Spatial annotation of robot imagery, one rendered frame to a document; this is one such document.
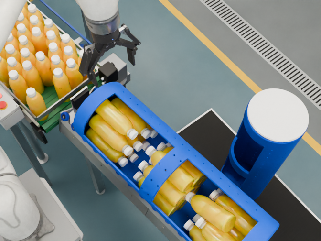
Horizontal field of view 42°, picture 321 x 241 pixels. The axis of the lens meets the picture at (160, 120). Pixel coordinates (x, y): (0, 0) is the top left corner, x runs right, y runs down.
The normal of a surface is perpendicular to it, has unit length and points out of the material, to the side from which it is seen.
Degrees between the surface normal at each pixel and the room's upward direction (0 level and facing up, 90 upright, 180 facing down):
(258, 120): 0
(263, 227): 18
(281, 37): 0
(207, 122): 0
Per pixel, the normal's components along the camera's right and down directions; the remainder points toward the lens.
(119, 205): 0.03, -0.47
